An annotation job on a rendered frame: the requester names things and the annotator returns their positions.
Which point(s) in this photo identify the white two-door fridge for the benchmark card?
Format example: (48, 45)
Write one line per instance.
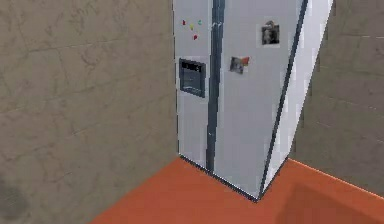
(250, 126)

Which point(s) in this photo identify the photo magnet with red corner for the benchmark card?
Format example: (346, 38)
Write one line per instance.
(238, 64)

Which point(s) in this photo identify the yellow round fridge magnet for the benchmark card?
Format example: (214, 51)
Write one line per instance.
(191, 27)

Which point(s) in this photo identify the teal round fridge magnet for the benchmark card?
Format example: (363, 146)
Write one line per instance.
(199, 22)

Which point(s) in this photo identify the dark photo fridge magnet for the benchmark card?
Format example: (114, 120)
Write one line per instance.
(270, 34)

